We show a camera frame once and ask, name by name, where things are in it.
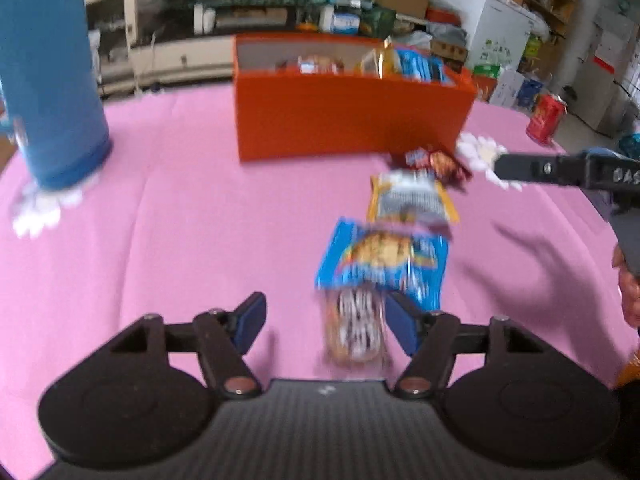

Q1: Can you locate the blue cookie packet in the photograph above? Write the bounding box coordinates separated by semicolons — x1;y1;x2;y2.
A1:
314;216;449;312

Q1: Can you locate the clear sandwich cookie packet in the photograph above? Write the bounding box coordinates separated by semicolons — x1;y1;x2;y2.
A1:
321;284;395;367

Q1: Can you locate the dark red snack packet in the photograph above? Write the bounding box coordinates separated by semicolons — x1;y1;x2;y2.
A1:
389;145;474;194

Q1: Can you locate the orange storage box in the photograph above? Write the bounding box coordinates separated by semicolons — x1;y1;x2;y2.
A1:
232;32;477;163

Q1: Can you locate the clear golden biscuit packet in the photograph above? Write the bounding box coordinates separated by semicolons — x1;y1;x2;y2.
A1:
360;46;402;79

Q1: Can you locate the blue thermos flask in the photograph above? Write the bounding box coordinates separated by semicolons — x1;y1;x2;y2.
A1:
0;0;112;192

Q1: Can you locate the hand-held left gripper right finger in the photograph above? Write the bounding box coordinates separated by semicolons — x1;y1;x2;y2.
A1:
387;292;561;401

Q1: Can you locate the white flower coaster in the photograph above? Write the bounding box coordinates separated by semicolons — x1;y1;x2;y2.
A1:
456;132;526;192
11;182;86;240

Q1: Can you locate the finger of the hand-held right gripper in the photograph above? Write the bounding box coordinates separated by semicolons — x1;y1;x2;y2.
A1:
492;152;588;191

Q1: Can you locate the red drink can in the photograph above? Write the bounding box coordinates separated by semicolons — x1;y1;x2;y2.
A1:
525;93;568;146

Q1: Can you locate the blue wafer packet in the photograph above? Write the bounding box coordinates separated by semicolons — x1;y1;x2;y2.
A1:
394;46;447;82

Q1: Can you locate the white chest freezer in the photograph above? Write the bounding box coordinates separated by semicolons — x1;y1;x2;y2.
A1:
439;0;545;70

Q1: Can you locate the white television stand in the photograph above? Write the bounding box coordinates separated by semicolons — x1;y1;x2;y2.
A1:
129;32;237;86

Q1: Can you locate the person's right hand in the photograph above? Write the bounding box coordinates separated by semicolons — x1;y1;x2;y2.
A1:
612;245;640;331

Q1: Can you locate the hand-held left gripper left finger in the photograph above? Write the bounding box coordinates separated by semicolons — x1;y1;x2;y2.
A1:
90;291;268;400

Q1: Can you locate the yellow snack packet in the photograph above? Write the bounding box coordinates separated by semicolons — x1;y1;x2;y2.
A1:
366;169;461;235

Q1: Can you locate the white glass door cabinet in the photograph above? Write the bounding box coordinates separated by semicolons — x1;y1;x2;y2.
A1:
82;0;140;88

